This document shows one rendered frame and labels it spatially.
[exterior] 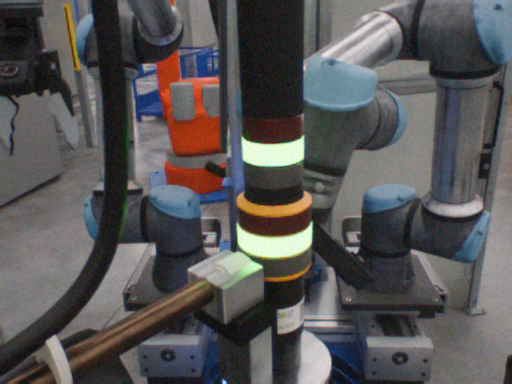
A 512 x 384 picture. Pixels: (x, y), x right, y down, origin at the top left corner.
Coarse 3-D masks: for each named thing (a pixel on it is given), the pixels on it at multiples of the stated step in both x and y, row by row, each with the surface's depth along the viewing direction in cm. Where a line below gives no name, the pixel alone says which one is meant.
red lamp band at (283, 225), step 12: (240, 216) 27; (252, 216) 26; (264, 216) 26; (288, 216) 26; (300, 216) 26; (252, 228) 26; (264, 228) 26; (276, 228) 26; (288, 228) 26; (300, 228) 26
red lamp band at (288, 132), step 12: (252, 120) 24; (264, 120) 24; (276, 120) 24; (288, 120) 24; (300, 120) 25; (252, 132) 25; (264, 132) 24; (276, 132) 24; (288, 132) 24; (300, 132) 25
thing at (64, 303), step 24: (96, 0) 17; (96, 24) 18; (120, 48) 18; (120, 72) 18; (120, 96) 18; (120, 120) 19; (120, 144) 19; (120, 168) 19; (120, 192) 19; (120, 216) 20; (96, 240) 20; (96, 264) 20; (72, 288) 19; (96, 288) 20; (48, 312) 19; (72, 312) 19; (24, 336) 18; (48, 336) 19; (0, 360) 18; (48, 360) 19
